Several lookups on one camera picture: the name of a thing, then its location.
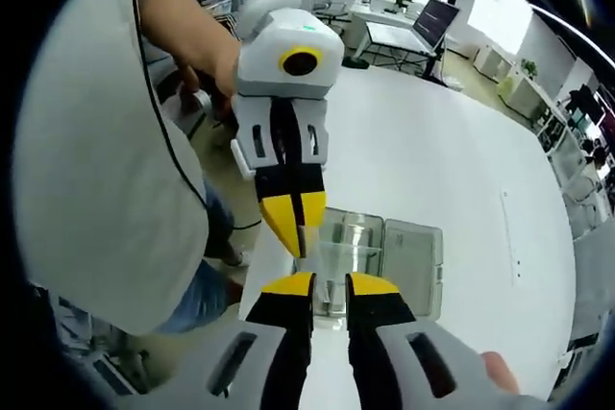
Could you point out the person's right hand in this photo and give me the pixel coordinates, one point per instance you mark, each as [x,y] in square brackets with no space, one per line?
[499,371]

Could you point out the person's blue jeans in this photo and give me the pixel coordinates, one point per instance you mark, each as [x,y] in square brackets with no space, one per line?
[211,275]

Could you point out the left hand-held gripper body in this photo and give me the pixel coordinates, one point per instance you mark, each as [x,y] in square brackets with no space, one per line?
[269,40]

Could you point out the person in grey shirt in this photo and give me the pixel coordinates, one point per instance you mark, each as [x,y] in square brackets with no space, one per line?
[96,165]

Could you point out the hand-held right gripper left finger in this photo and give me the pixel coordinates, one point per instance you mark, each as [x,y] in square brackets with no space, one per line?
[288,347]

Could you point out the green potted plant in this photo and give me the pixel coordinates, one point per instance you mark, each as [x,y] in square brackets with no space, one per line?
[528,67]

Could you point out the black mesh office chair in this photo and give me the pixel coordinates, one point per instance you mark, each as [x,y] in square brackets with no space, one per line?
[331,6]

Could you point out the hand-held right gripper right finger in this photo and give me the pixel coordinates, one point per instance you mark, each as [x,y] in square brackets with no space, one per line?
[379,347]

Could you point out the white folding desk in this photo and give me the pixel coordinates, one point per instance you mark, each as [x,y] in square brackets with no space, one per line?
[389,40]

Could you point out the clear plastic guide fixture box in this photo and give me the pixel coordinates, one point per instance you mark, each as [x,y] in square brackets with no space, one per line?
[413,266]

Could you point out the white table slot plate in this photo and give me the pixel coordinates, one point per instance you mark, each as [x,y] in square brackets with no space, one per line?
[511,237]

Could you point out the white low cabinet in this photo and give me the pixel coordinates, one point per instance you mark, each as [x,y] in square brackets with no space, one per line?
[490,60]

